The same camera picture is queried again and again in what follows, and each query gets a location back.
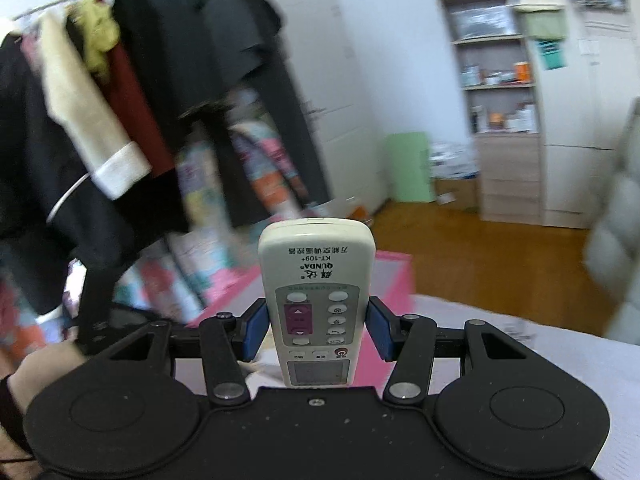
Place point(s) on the cream coat with fleece cuff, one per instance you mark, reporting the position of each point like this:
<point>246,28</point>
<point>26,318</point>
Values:
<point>80,105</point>

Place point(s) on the pink shoe box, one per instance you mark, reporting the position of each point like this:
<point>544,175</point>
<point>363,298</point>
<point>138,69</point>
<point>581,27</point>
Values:
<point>392,280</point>

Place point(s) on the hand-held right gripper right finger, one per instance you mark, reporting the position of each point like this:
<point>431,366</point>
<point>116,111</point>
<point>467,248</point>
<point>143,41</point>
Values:
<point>377,332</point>

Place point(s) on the tissue pack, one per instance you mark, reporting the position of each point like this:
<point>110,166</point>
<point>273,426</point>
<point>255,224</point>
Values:
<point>452,160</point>

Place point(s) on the black jacket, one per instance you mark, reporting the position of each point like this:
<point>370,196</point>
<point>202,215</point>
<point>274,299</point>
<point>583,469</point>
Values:
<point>35,170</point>

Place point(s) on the person's left forearm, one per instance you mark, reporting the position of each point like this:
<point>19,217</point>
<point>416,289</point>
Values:
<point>45,375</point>

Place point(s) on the cream remote with purple buttons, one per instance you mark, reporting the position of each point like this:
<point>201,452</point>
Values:
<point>315,260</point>

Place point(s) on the long black coat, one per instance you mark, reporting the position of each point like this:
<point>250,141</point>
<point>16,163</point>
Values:
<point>175,50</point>

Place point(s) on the white cat-print tablecloth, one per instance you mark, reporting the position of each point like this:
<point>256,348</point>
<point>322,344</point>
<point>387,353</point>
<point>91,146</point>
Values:
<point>575,360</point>

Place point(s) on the red garment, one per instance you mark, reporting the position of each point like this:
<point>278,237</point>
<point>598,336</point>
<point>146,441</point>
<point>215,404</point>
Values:
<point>135,105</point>

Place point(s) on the yellow-green garment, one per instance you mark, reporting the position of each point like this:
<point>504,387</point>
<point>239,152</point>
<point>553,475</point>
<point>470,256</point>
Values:
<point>97,35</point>

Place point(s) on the teal hanging bag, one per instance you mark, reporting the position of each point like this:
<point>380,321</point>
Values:
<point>551,53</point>

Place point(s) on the wooden bookshelf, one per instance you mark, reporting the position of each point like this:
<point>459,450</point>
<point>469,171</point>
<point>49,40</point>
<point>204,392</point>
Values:
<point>505,170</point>

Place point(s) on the grey puffer jacket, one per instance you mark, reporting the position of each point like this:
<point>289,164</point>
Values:
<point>617,240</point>

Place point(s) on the orange bottle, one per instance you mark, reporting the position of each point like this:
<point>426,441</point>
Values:
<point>522,72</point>

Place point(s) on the green folding chair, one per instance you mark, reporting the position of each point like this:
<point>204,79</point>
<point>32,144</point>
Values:
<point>410,167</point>

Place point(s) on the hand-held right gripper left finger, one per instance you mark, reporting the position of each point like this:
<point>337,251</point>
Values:
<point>255,331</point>

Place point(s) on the cardboard box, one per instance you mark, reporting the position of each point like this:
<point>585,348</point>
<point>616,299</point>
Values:
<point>457,192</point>

